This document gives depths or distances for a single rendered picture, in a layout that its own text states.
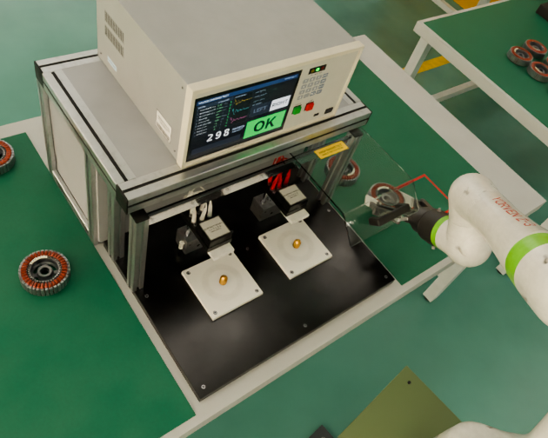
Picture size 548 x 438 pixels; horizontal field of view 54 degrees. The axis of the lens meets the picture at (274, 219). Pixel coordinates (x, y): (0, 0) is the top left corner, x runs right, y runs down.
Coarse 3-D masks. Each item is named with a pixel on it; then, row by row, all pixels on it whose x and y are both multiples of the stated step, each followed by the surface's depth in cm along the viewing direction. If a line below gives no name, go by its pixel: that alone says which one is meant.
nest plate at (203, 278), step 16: (224, 256) 139; (192, 272) 134; (208, 272) 135; (224, 272) 136; (240, 272) 138; (192, 288) 132; (208, 288) 133; (224, 288) 134; (240, 288) 135; (256, 288) 136; (208, 304) 130; (224, 304) 131; (240, 304) 132
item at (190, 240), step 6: (180, 228) 136; (180, 234) 136; (192, 234) 136; (180, 240) 137; (186, 240) 135; (192, 240) 135; (186, 246) 135; (192, 246) 137; (198, 246) 139; (186, 252) 138
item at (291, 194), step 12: (264, 180) 143; (264, 192) 145; (276, 192) 139; (288, 192) 139; (300, 192) 140; (276, 204) 141; (288, 204) 137; (300, 204) 139; (288, 216) 140; (300, 216) 141
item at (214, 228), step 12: (216, 216) 129; (192, 228) 129; (204, 228) 126; (216, 228) 127; (228, 228) 128; (204, 240) 126; (216, 240) 125; (228, 240) 129; (216, 252) 128; (228, 252) 129
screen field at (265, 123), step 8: (280, 112) 116; (256, 120) 113; (264, 120) 115; (272, 120) 117; (280, 120) 119; (248, 128) 113; (256, 128) 115; (264, 128) 117; (272, 128) 119; (248, 136) 116
